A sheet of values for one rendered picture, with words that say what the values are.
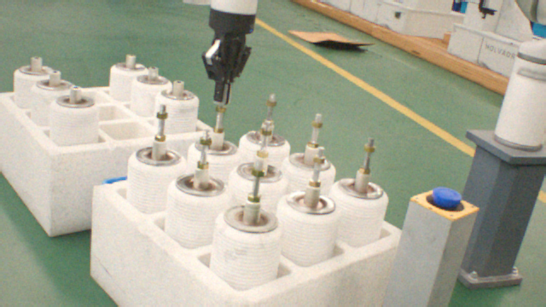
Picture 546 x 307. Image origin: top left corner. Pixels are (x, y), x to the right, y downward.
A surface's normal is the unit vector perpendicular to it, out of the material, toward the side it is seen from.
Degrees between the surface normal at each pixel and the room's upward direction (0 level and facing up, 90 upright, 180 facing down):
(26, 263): 0
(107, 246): 90
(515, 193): 90
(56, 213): 90
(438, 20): 90
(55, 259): 0
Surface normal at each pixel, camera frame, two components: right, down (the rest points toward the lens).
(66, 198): 0.62, 0.37
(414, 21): 0.34, 0.39
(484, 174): -0.93, 0.00
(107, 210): -0.73, 0.15
